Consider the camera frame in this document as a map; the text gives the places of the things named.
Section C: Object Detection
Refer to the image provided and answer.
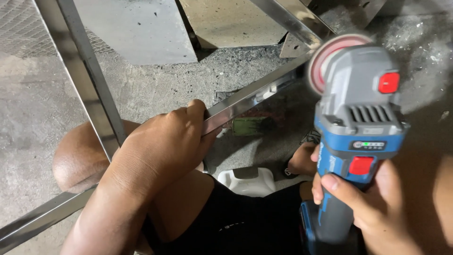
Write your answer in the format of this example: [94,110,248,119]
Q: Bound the person's black shorts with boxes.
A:
[141,175,358,255]

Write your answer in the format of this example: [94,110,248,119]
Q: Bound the person's left hand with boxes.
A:
[101,99,223,200]

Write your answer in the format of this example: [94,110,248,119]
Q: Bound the person's right foot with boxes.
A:
[287,142,319,177]

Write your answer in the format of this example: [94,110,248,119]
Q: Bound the wire mesh panel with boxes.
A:
[0,0,115,59]

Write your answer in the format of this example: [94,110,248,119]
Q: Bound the person's left leg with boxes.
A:
[52,120,216,245]

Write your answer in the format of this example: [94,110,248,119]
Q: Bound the stainless steel tube frame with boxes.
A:
[0,0,336,254]

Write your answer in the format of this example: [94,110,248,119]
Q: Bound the small triangular metal offcut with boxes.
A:
[279,33,314,59]

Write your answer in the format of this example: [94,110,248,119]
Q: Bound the person's right hand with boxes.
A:
[311,143,437,255]

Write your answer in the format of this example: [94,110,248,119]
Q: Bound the white plastic stool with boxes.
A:
[217,167,277,198]

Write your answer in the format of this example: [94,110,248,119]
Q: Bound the beige metal sheet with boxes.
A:
[178,0,288,49]

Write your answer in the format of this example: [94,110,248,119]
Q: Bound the blue grey cordless angle grinder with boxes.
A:
[299,34,412,255]

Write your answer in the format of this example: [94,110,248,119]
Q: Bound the black sandal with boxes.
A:
[282,129,321,179]

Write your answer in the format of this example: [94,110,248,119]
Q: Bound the grey metal sheet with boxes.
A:
[74,0,198,66]

